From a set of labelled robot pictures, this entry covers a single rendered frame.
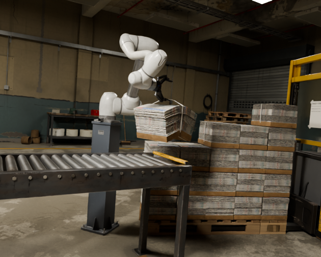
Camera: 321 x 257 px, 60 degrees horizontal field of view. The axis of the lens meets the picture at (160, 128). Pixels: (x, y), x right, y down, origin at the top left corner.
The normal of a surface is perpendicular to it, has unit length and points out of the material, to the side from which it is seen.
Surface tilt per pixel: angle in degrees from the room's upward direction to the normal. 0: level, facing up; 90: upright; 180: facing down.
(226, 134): 90
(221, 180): 90
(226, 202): 90
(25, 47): 90
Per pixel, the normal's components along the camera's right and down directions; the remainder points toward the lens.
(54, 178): 0.51, 0.08
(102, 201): -0.37, 0.02
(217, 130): 0.19, 0.07
